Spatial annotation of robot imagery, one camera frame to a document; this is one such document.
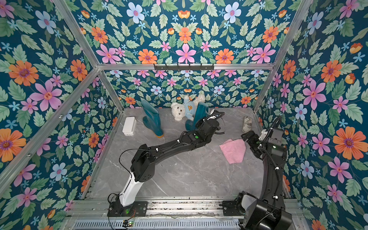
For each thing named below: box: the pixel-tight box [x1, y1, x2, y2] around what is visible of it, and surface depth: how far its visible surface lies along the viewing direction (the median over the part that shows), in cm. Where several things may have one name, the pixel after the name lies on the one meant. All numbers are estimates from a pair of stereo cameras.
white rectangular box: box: [122, 116, 137, 137], surface depth 106 cm
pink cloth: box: [218, 138, 247, 164], surface depth 95 cm
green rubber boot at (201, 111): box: [184, 101, 210, 132], surface depth 90 cm
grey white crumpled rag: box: [241, 115, 253, 134], surface depth 107 cm
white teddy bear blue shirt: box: [171, 94, 206, 121], surface depth 113 cm
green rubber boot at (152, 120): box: [140, 99, 164, 138], surface depth 90 cm
